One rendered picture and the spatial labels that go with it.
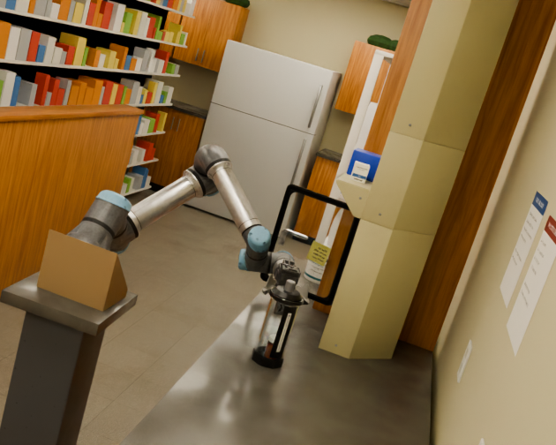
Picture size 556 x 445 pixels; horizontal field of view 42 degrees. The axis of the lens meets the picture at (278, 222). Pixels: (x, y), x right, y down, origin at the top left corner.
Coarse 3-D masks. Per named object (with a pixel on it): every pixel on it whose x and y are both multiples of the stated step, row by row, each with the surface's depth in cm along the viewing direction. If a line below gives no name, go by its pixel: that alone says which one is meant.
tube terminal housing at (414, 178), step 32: (384, 160) 229; (416, 160) 226; (448, 160) 234; (384, 192) 230; (416, 192) 231; (448, 192) 239; (384, 224) 232; (416, 224) 236; (352, 256) 236; (384, 256) 234; (416, 256) 242; (352, 288) 238; (384, 288) 239; (416, 288) 247; (352, 320) 240; (384, 320) 245; (352, 352) 242; (384, 352) 251
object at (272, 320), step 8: (272, 288) 218; (272, 304) 215; (280, 304) 213; (272, 312) 214; (280, 312) 213; (296, 312) 215; (264, 320) 218; (272, 320) 214; (280, 320) 214; (264, 328) 217; (272, 328) 215; (264, 336) 216; (272, 336) 215; (288, 336) 217; (256, 344) 220; (264, 344) 216; (272, 344) 216; (264, 352) 217
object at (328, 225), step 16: (288, 208) 273; (304, 208) 271; (320, 208) 269; (336, 208) 267; (288, 224) 274; (304, 224) 272; (320, 224) 270; (336, 224) 268; (288, 240) 274; (304, 240) 272; (320, 240) 270; (336, 240) 269; (304, 256) 273; (320, 256) 271; (336, 256) 269; (304, 272) 274; (320, 272) 272; (320, 288) 273
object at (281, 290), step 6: (288, 282) 215; (294, 282) 216; (276, 288) 215; (282, 288) 217; (288, 288) 215; (276, 294) 213; (282, 294) 213; (288, 294) 213; (294, 294) 214; (294, 300) 213
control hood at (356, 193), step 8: (344, 176) 245; (344, 184) 233; (352, 184) 233; (360, 184) 238; (368, 184) 243; (344, 192) 233; (352, 192) 233; (360, 192) 232; (368, 192) 232; (352, 200) 233; (360, 200) 233; (352, 208) 234; (360, 208) 233; (360, 216) 234
